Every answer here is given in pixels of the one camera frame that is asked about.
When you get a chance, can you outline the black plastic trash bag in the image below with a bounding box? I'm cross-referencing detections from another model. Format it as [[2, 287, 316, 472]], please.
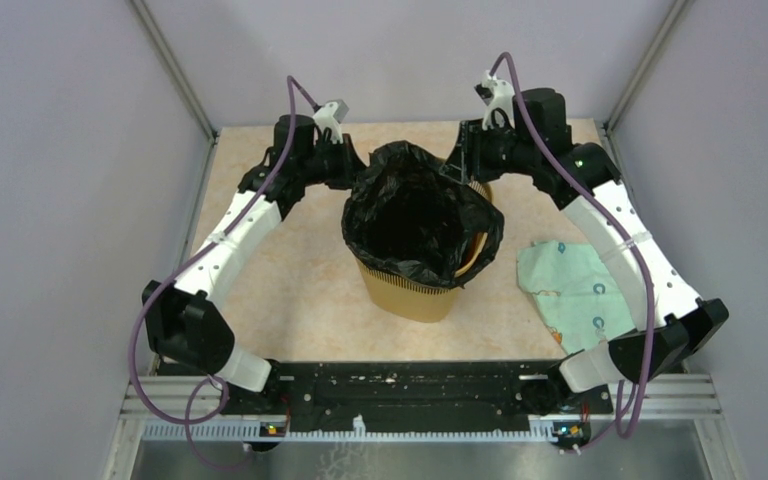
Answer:
[[341, 141, 505, 289]]

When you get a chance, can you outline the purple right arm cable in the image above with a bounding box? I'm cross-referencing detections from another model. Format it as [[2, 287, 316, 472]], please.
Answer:
[[487, 51, 657, 452]]

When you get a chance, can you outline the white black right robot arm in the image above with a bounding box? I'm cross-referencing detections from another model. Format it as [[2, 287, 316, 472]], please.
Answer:
[[442, 80, 729, 412]]

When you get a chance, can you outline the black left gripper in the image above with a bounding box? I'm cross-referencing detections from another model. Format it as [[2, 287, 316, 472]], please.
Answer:
[[299, 133, 375, 190]]

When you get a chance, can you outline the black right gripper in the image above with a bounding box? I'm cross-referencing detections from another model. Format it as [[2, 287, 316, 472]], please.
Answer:
[[440, 116, 538, 185]]

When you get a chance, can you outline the aluminium frame post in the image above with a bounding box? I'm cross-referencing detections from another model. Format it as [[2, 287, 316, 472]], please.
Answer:
[[603, 0, 694, 136], [126, 0, 218, 142]]

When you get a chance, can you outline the right aluminium frame post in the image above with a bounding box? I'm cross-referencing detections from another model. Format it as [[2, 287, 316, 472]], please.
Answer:
[[603, 0, 694, 136]]

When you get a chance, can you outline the left aluminium frame post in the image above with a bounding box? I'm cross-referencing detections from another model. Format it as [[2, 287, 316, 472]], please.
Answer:
[[126, 0, 218, 142]]

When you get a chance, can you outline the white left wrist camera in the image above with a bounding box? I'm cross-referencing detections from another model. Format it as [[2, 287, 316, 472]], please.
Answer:
[[313, 99, 349, 144]]

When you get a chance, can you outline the yellow ribbed trash bin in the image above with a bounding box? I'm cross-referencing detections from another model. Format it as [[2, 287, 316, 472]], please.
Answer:
[[355, 181, 493, 323]]

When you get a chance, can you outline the light green patterned cloth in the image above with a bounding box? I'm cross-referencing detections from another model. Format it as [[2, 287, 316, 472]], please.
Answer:
[[516, 240, 635, 354]]

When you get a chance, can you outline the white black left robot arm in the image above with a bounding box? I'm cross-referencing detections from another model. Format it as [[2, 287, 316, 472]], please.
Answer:
[[144, 101, 365, 414]]

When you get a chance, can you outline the grey slotted cable duct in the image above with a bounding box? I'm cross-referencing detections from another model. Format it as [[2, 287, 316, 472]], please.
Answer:
[[142, 420, 558, 443]]

